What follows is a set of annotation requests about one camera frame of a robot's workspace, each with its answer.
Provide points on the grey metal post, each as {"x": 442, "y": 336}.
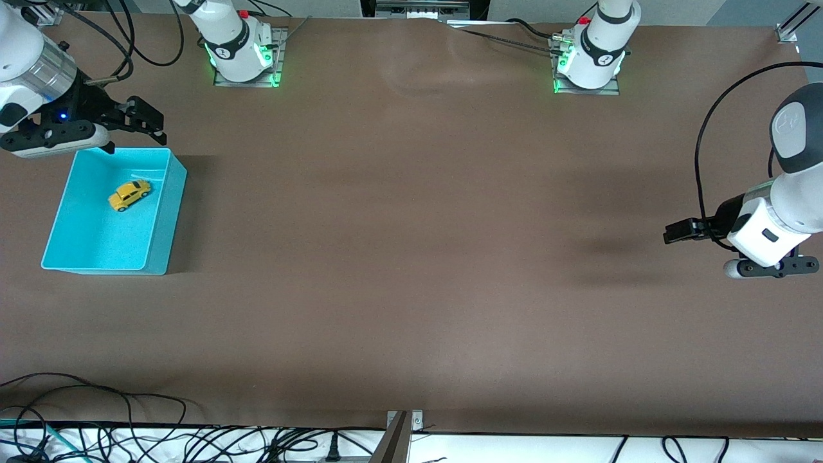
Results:
{"x": 392, "y": 444}

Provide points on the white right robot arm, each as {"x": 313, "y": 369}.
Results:
{"x": 19, "y": 45}

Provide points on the black power plug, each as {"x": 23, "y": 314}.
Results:
{"x": 332, "y": 449}

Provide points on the brown paper table cover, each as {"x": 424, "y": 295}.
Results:
{"x": 411, "y": 257}

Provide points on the yellow beetle toy car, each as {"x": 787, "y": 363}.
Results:
{"x": 130, "y": 195}

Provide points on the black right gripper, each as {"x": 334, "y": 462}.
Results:
{"x": 89, "y": 103}

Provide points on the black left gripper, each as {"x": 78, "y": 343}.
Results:
{"x": 723, "y": 217}

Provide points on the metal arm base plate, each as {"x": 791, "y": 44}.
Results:
{"x": 278, "y": 64}
{"x": 614, "y": 90}

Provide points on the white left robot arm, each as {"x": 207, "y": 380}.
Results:
{"x": 797, "y": 128}

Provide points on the metal corner bracket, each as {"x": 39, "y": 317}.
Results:
{"x": 416, "y": 419}

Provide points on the aluminium frame profile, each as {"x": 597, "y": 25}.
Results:
{"x": 787, "y": 31}
{"x": 45, "y": 11}

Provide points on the white power strip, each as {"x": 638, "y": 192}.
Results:
{"x": 421, "y": 8}

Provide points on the turquoise plastic bin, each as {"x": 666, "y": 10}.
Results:
{"x": 103, "y": 244}

